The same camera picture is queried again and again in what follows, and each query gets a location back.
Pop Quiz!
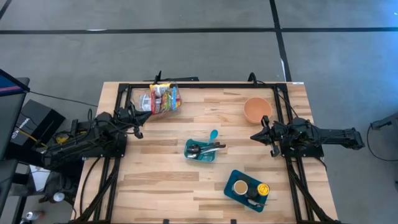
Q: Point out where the white paper sheet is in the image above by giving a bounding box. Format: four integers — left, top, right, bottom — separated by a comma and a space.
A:
29, 164, 52, 192

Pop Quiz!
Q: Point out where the blue-edged clear noodle packet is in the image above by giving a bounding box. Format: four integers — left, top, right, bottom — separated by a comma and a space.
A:
170, 86, 182, 111

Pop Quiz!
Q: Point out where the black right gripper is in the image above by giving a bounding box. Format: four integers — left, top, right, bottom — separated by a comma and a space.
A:
250, 115, 293, 158

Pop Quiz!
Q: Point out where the black spoon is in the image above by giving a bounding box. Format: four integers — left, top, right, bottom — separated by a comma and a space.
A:
187, 143, 227, 153

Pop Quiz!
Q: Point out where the black metal table frame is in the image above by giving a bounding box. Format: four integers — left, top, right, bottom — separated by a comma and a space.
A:
70, 81, 340, 224

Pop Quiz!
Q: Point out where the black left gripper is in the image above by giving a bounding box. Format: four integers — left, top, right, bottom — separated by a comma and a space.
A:
116, 105, 153, 140

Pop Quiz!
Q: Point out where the silver drink can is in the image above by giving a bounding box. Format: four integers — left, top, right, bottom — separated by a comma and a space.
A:
20, 210, 44, 224

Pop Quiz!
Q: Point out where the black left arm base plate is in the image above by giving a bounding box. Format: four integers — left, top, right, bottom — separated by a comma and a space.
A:
81, 133, 128, 159

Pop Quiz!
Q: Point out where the black case white logo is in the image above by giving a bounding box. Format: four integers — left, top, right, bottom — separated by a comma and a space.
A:
11, 98, 67, 150

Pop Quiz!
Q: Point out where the orange bowl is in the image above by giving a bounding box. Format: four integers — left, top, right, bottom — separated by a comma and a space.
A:
243, 96, 273, 124

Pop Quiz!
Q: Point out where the black tripod stand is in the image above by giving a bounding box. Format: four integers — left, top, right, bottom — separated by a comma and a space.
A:
0, 144, 85, 224

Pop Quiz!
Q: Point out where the black desktop monitor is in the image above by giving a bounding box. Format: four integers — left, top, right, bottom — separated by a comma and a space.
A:
0, 68, 31, 162

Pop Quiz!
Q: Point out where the clear plastic bin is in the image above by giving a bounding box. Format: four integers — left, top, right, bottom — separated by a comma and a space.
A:
130, 82, 183, 121

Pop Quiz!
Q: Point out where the white-capped bottle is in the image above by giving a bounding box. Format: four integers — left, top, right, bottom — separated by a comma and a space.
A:
49, 192, 66, 203

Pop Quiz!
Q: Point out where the grey metal stand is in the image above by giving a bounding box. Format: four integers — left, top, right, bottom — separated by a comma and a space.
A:
369, 111, 398, 131

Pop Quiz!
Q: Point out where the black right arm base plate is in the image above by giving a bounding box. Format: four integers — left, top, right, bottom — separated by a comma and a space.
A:
278, 133, 325, 159

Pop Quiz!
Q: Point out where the yellow chicken ramen packet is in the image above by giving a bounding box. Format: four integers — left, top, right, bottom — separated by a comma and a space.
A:
149, 83, 171, 98

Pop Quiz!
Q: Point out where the beige-lid seasoning jar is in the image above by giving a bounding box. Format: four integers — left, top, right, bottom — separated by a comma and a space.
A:
233, 179, 249, 196

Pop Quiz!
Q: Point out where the teal plastic spoon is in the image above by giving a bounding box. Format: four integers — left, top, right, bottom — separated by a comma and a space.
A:
207, 129, 219, 146

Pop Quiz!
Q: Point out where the deep blue plastic tray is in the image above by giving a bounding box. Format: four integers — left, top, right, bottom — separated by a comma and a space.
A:
223, 169, 271, 213

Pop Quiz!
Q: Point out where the teal plastic container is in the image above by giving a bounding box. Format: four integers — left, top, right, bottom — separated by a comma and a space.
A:
183, 139, 218, 163

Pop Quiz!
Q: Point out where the yellow-lid spice jar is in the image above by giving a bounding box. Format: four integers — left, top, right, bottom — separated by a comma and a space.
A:
257, 183, 271, 197

